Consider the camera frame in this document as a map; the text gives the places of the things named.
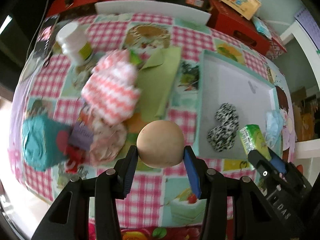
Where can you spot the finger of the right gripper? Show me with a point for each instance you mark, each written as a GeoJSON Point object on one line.
{"type": "Point", "coordinates": [257, 159]}
{"type": "Point", "coordinates": [277, 162]}

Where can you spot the purple baby wipes pack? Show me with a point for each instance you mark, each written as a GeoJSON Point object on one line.
{"type": "Point", "coordinates": [81, 136]}

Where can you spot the white shelf unit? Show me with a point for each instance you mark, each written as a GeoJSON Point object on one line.
{"type": "Point", "coordinates": [306, 149]}

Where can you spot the pink fabric scrunchie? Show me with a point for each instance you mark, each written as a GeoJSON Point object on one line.
{"type": "Point", "coordinates": [107, 141]}

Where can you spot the teal shallow tray box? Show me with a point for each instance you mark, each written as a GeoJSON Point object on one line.
{"type": "Point", "coordinates": [222, 80]}

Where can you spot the red patterned box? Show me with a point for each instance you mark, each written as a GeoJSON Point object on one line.
{"type": "Point", "coordinates": [276, 48]}

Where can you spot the black smartphone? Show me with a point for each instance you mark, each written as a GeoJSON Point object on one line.
{"type": "Point", "coordinates": [45, 38]}

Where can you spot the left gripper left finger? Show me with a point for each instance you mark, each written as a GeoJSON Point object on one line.
{"type": "Point", "coordinates": [68, 216]}

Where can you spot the blue surgical face mask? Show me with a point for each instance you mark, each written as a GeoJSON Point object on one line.
{"type": "Point", "coordinates": [274, 126]}

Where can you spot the red gift box with handle slot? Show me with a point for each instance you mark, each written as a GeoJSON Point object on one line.
{"type": "Point", "coordinates": [228, 21]}

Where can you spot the beige round sponge ball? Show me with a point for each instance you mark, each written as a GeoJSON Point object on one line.
{"type": "Point", "coordinates": [160, 144]}

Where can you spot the teal square toy box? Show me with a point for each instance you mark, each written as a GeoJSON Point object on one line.
{"type": "Point", "coordinates": [44, 142]}

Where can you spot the pink white zigzag cloth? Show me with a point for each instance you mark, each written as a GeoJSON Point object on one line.
{"type": "Point", "coordinates": [111, 89]}

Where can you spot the white pill bottle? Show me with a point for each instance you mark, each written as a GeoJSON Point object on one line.
{"type": "Point", "coordinates": [74, 43]}

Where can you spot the green tissue pack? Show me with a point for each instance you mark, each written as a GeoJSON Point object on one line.
{"type": "Point", "coordinates": [135, 59]}
{"type": "Point", "coordinates": [252, 139]}

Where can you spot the purple perforated basket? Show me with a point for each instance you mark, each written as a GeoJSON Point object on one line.
{"type": "Point", "coordinates": [306, 20]}

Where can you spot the leopard print scrunchie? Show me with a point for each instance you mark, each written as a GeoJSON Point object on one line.
{"type": "Point", "coordinates": [222, 137]}

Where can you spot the patterned tablecloth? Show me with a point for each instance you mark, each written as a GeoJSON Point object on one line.
{"type": "Point", "coordinates": [55, 90]}

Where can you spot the blue wet wipes pack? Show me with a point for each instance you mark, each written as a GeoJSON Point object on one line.
{"type": "Point", "coordinates": [261, 27]}

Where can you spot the light green microfiber cloth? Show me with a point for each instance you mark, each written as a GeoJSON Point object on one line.
{"type": "Point", "coordinates": [155, 80]}

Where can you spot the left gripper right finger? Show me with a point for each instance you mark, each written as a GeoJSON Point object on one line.
{"type": "Point", "coordinates": [253, 216]}

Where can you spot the red yarn bow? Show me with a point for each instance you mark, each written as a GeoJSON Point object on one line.
{"type": "Point", "coordinates": [75, 156]}

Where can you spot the white board strip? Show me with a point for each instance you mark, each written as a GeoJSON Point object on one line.
{"type": "Point", "coordinates": [153, 7]}

